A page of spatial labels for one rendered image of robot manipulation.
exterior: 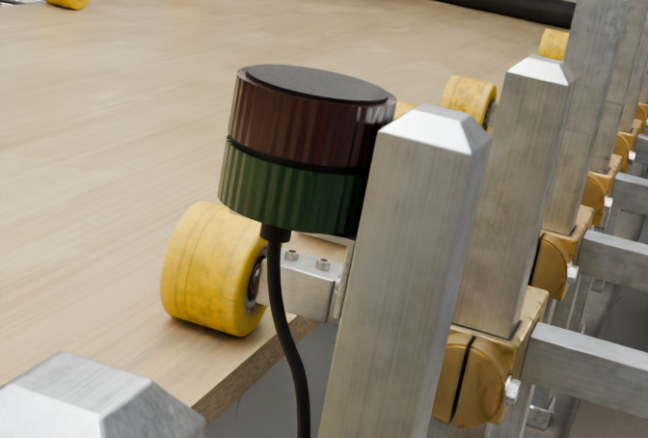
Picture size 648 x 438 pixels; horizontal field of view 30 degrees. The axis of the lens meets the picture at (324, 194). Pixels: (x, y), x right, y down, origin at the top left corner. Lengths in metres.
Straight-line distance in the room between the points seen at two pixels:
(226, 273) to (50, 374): 0.55
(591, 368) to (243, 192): 0.36
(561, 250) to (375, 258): 0.49
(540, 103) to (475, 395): 0.16
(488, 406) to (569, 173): 0.29
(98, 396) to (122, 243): 0.74
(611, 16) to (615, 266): 0.20
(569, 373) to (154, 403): 0.55
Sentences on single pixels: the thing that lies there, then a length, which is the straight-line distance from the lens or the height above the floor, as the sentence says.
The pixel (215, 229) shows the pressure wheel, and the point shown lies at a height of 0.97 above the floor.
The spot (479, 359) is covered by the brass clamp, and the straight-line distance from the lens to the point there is 0.68.
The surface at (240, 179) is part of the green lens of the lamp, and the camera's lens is 0.44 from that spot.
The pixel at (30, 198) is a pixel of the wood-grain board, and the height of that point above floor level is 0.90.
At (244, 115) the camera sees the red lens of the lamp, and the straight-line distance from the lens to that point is 0.43.
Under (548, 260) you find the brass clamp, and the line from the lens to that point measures 0.91.
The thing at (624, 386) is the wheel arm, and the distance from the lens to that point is 0.74.
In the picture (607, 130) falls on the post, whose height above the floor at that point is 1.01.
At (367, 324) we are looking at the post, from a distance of 0.44.
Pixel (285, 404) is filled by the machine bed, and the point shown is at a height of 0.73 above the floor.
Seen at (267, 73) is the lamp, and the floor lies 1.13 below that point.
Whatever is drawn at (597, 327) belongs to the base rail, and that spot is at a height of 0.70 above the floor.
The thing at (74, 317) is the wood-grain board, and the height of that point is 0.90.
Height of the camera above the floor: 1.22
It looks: 16 degrees down
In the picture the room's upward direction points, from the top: 11 degrees clockwise
